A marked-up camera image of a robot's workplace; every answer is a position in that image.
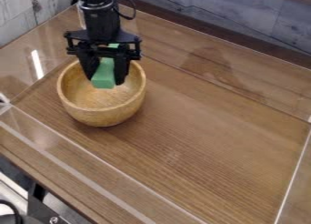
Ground green rectangular stick block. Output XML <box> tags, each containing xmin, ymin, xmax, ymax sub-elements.
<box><xmin>91</xmin><ymin>57</ymin><xmax>115</xmax><ymax>89</ymax></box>

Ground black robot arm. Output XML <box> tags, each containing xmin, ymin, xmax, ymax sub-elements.
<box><xmin>64</xmin><ymin>0</ymin><xmax>141</xmax><ymax>89</ymax></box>

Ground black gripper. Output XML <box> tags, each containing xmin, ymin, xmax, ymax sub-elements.
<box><xmin>63</xmin><ymin>30</ymin><xmax>141</xmax><ymax>86</ymax></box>

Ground clear acrylic tray wall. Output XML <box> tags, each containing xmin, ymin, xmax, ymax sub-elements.
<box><xmin>0</xmin><ymin>92</ymin><xmax>309</xmax><ymax>224</ymax></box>

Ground round wooden bowl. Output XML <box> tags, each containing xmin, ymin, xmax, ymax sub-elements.
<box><xmin>56</xmin><ymin>60</ymin><xmax>147</xmax><ymax>127</ymax></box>

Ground black table leg frame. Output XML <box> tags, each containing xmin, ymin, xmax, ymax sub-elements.
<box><xmin>26</xmin><ymin>183</ymin><xmax>67</xmax><ymax>224</ymax></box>

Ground black cable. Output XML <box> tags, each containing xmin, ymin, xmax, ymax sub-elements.
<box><xmin>0</xmin><ymin>199</ymin><xmax>22</xmax><ymax>224</ymax></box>

